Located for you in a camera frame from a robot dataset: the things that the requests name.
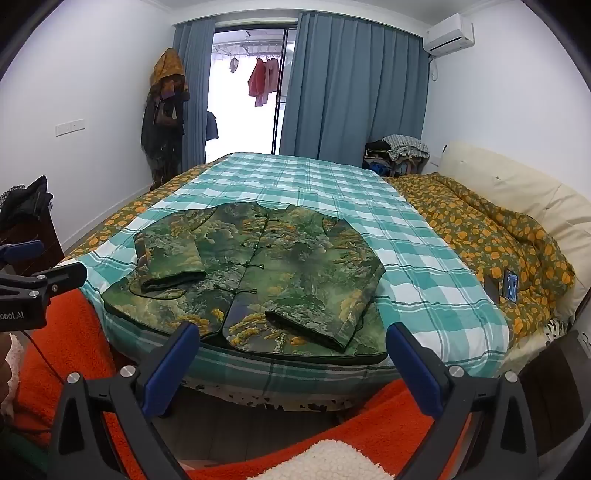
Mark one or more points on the blue screen phone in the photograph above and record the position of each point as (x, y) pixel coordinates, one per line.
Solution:
(510, 285)

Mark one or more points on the dark blue hanging garment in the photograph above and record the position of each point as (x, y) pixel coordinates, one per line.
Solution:
(211, 127)

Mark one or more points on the black flat object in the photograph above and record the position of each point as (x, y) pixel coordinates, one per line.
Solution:
(492, 287)

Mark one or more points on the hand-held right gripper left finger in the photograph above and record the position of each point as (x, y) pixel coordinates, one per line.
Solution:
(171, 364)

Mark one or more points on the dark wooden cabinet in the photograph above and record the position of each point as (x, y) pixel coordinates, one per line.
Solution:
(34, 242)

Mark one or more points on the orange fleece garment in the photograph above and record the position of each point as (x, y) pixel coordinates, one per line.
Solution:
(74, 332)

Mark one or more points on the narrow blue curtain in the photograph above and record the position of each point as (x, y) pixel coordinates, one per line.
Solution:
(194, 92)

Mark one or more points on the small grey hanging garment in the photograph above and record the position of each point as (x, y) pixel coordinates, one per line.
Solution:
(233, 65)

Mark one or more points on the white air conditioner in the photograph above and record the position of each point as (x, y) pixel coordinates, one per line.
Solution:
(450, 34)

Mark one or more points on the green landscape print jacket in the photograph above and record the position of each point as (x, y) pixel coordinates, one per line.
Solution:
(286, 277)

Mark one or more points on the pile of dark clothes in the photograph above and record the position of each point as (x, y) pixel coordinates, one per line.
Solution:
(376, 150)

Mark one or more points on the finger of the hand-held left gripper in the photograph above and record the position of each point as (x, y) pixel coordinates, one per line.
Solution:
(64, 277)
(21, 251)

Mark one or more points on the dark wooden bed frame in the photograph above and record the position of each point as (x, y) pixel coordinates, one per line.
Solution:
(549, 397)

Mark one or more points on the wide blue curtain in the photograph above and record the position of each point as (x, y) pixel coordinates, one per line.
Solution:
(355, 87)

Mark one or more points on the white wall plate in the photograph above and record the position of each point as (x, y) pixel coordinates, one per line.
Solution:
(70, 127)

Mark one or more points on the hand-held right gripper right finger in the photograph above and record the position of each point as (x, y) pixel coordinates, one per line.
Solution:
(413, 369)

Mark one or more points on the grey checked cloth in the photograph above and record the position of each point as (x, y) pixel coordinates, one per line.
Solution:
(406, 145)

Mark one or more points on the dark hanging coats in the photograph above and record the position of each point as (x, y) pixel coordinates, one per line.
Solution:
(161, 138)

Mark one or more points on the orange floral quilt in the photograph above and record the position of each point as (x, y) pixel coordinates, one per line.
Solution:
(498, 230)

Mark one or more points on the ceiling drying rack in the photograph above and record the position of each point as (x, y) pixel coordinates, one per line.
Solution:
(249, 46)

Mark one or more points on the pink hanging clothes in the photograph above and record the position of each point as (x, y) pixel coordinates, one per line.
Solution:
(261, 81)

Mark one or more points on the tiger print cloth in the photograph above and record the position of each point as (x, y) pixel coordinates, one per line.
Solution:
(554, 330)

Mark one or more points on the green checked blanket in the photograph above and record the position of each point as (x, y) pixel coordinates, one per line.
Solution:
(369, 221)

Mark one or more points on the cream padded headboard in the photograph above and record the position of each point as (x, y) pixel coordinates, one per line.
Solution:
(508, 180)

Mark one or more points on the orange floral bed sheet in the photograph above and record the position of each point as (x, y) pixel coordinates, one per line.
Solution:
(138, 203)

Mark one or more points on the yellow floral cloth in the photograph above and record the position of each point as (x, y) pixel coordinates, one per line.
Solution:
(167, 67)

